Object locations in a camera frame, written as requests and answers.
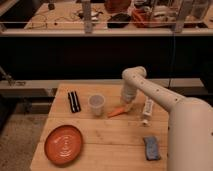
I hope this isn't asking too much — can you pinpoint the orange pepper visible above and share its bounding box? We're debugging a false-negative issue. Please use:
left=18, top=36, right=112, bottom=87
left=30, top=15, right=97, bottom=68
left=107, top=106, right=128, bottom=118

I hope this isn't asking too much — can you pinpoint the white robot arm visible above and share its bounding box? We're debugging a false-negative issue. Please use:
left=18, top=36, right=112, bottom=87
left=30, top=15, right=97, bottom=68
left=121, top=66, right=213, bottom=171

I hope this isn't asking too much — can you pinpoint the translucent plastic cup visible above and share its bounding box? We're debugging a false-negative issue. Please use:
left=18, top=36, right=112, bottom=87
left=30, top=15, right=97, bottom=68
left=88, top=94, right=105, bottom=116

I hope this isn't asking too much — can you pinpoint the blue sponge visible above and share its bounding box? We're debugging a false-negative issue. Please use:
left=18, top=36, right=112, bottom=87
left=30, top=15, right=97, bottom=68
left=143, top=136, right=161, bottom=161

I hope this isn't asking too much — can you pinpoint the black bowl on bench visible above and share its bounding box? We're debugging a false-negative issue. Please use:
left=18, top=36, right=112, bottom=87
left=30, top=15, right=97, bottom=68
left=107, top=13, right=131, bottom=28

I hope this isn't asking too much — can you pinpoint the orange plate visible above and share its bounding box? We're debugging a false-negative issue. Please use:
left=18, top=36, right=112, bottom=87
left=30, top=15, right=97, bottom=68
left=44, top=125, right=83, bottom=166

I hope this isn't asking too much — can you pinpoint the orange container on bench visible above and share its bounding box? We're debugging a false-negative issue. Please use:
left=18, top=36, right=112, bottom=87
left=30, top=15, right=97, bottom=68
left=131, top=9, right=152, bottom=28

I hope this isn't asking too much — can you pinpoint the black hanging cable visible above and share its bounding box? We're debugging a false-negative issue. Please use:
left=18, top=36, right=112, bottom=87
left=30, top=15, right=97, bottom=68
left=166, top=32, right=177, bottom=94

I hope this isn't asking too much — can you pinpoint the metal post right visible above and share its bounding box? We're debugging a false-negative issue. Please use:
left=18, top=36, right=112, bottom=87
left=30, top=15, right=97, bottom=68
left=172, top=0, right=193, bottom=33

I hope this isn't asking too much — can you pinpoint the metal post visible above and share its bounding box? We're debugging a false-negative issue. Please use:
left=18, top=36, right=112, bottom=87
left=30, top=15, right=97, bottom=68
left=82, top=0, right=93, bottom=34
left=172, top=0, right=193, bottom=33

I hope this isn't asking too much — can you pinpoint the metal post left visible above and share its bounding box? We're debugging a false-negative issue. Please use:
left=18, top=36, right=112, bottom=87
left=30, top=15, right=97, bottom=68
left=82, top=0, right=93, bottom=34

